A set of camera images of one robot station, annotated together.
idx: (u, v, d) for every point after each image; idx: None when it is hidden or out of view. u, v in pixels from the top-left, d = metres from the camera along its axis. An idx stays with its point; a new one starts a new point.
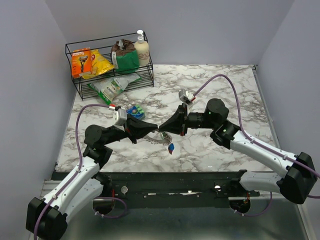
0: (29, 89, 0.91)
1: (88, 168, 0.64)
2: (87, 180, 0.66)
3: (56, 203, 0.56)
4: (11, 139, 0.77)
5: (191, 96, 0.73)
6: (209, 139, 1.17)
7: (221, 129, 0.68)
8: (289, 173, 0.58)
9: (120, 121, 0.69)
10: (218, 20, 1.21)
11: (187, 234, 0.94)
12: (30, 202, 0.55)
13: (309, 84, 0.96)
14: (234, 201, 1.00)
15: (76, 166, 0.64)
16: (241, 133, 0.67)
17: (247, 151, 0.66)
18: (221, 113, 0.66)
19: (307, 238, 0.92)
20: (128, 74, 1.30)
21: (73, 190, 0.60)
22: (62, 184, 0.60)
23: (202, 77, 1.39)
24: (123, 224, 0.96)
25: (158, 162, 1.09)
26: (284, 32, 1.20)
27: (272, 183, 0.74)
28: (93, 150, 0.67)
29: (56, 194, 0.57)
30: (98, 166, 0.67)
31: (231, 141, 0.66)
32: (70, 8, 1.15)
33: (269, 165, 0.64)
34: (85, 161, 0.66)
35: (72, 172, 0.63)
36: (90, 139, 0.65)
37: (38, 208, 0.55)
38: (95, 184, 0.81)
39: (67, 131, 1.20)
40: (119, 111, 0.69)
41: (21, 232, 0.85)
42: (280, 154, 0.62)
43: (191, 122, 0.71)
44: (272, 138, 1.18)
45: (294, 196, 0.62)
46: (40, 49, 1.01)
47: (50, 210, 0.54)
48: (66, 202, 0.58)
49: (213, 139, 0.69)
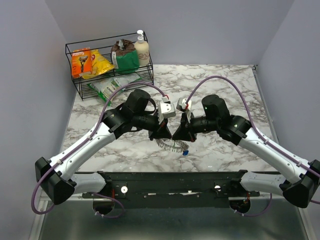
0: (29, 90, 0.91)
1: (100, 137, 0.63)
2: (99, 148, 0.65)
3: (60, 169, 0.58)
4: (11, 140, 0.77)
5: (184, 104, 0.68)
6: (209, 139, 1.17)
7: (231, 124, 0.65)
8: (302, 181, 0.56)
9: (169, 115, 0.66)
10: (218, 21, 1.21)
11: (187, 233, 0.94)
12: (38, 161, 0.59)
13: (310, 85, 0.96)
14: (234, 201, 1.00)
15: (90, 132, 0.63)
16: (254, 130, 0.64)
17: (257, 151, 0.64)
18: (216, 104, 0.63)
19: (307, 238, 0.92)
20: (128, 74, 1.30)
21: (80, 158, 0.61)
22: (70, 150, 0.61)
23: (202, 77, 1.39)
24: (123, 223, 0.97)
25: (158, 162, 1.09)
26: (284, 32, 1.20)
27: (276, 186, 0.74)
28: (111, 116, 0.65)
29: (61, 159, 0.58)
30: (114, 135, 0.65)
31: (242, 139, 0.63)
32: (70, 8, 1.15)
33: (280, 170, 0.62)
34: (101, 128, 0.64)
35: (84, 138, 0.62)
36: (138, 94, 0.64)
37: (43, 168, 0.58)
38: (100, 177, 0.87)
39: (67, 131, 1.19)
40: (173, 105, 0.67)
41: (22, 232, 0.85)
42: (294, 160, 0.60)
43: (195, 127, 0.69)
44: (272, 138, 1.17)
45: (298, 204, 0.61)
46: (40, 50, 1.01)
47: (53, 175, 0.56)
48: (71, 168, 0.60)
49: (222, 136, 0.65)
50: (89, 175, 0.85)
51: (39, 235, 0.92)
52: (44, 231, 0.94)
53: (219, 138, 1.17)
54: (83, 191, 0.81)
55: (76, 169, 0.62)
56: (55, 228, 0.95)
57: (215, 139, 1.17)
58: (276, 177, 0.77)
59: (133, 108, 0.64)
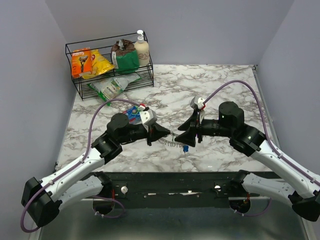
0: (29, 90, 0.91)
1: (91, 161, 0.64)
2: (89, 171, 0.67)
3: (51, 189, 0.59)
4: (11, 140, 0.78)
5: (201, 104, 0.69)
6: (209, 139, 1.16)
7: (244, 135, 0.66)
8: (316, 198, 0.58)
9: (151, 121, 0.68)
10: (218, 20, 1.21)
11: (187, 233, 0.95)
12: (28, 181, 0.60)
13: (310, 84, 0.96)
14: (234, 201, 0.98)
15: (82, 155, 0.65)
16: (268, 144, 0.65)
17: (270, 165, 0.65)
18: (235, 115, 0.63)
19: (307, 238, 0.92)
20: (128, 74, 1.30)
21: (71, 179, 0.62)
22: (62, 171, 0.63)
23: (202, 77, 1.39)
24: (123, 224, 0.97)
25: (158, 162, 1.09)
26: (284, 32, 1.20)
27: (283, 195, 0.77)
28: (102, 143, 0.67)
29: (52, 180, 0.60)
30: (104, 161, 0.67)
31: (255, 151, 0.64)
32: (70, 8, 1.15)
33: (293, 184, 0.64)
34: (92, 152, 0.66)
35: (76, 161, 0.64)
36: (115, 124, 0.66)
37: (34, 188, 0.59)
38: (95, 182, 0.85)
39: (67, 131, 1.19)
40: (150, 112, 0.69)
41: (22, 232, 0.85)
42: (308, 176, 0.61)
43: (206, 129, 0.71)
44: (272, 138, 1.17)
45: (307, 217, 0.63)
46: (40, 50, 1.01)
47: (43, 195, 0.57)
48: (60, 190, 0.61)
49: (233, 146, 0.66)
50: (81, 182, 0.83)
51: (39, 235, 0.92)
52: (44, 231, 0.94)
53: (219, 138, 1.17)
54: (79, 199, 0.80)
55: (65, 190, 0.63)
56: (55, 228, 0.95)
57: (215, 139, 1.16)
58: (284, 186, 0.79)
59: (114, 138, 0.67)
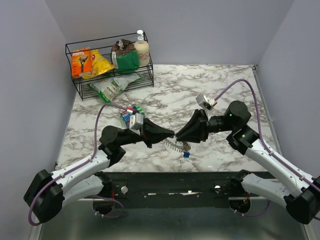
0: (29, 91, 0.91)
1: (99, 161, 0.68)
2: (94, 171, 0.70)
3: (61, 182, 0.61)
4: (11, 139, 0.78)
5: (213, 102, 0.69)
6: (209, 139, 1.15)
7: (239, 133, 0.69)
8: (302, 194, 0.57)
9: (136, 125, 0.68)
10: (218, 20, 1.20)
11: (187, 234, 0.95)
12: (38, 173, 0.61)
13: (310, 85, 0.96)
14: (234, 201, 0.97)
15: (90, 155, 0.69)
16: (261, 142, 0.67)
17: (262, 162, 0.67)
18: (242, 117, 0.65)
19: (307, 238, 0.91)
20: (128, 74, 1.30)
21: (79, 175, 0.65)
22: (72, 166, 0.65)
23: (202, 77, 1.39)
24: (123, 224, 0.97)
25: (158, 162, 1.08)
26: (284, 32, 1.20)
27: (279, 196, 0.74)
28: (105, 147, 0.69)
29: (64, 173, 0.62)
30: (107, 164, 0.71)
31: (247, 148, 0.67)
32: (70, 8, 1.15)
33: (284, 182, 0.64)
34: (98, 153, 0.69)
35: (84, 159, 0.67)
36: (105, 139, 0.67)
37: (42, 181, 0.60)
38: (97, 181, 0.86)
39: (67, 131, 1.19)
40: (137, 116, 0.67)
41: (22, 231, 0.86)
42: (297, 173, 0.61)
43: (212, 126, 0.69)
44: (272, 138, 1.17)
45: (301, 219, 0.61)
46: (40, 49, 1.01)
47: (54, 186, 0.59)
48: (69, 184, 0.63)
49: (229, 143, 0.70)
50: (82, 181, 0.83)
51: (39, 235, 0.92)
52: (45, 231, 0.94)
53: (219, 138, 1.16)
54: (80, 198, 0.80)
55: (71, 186, 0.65)
56: (55, 228, 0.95)
57: (215, 139, 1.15)
58: (281, 187, 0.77)
59: (109, 151, 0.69)
